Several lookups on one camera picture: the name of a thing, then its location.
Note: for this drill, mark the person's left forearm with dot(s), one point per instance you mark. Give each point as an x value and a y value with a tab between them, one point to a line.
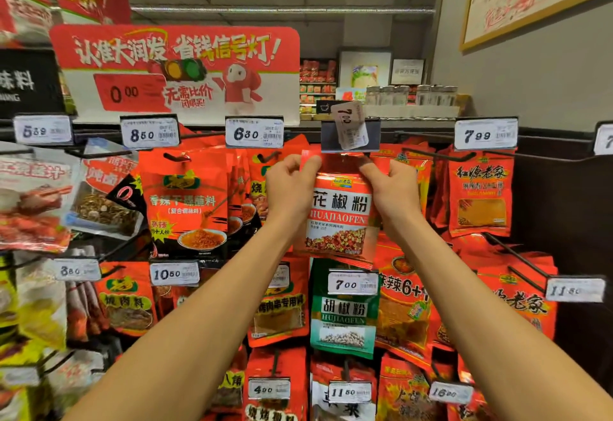
182	349

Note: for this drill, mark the white red-print sauce packet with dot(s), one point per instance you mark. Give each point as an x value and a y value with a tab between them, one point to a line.
34	205

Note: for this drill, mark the hanging display of seasoning packets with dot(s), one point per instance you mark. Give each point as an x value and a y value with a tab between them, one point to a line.
254	133

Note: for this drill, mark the red white promotion sign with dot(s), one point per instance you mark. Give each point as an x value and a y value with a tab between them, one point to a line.
192	47

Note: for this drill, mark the white picture poster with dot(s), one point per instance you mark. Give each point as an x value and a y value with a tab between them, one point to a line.
364	76

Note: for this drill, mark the clear packet with red label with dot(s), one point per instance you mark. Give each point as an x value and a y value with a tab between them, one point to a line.
101	205

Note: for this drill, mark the person's left hand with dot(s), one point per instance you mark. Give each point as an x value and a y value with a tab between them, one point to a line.
289	195

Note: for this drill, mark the small white sign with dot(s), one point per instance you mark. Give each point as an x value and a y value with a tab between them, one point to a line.
407	72

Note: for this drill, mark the metal ceiling rail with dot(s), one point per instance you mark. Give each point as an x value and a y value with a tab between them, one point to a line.
287	11

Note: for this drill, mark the distant shelf goods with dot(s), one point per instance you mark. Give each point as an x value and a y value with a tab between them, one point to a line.
412	98

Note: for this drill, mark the pale white packet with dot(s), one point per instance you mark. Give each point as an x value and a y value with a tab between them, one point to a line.
43	306

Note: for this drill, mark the green white-label packet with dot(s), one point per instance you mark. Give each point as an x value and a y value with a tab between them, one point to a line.
345	325

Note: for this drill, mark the red Sichuan pepper powder packet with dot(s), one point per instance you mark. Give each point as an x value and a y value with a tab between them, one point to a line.
335	229

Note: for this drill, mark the black category sign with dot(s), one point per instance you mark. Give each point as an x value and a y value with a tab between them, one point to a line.
24	80

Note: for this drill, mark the rows of hanging red packets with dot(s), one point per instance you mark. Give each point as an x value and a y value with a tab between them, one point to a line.
479	200

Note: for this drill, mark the assorted green brown packets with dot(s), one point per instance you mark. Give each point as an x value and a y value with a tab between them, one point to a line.
19	378

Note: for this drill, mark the person's right hand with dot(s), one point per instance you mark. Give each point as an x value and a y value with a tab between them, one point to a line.
398	195

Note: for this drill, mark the person's right forearm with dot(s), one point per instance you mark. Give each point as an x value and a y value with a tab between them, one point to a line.
498	339

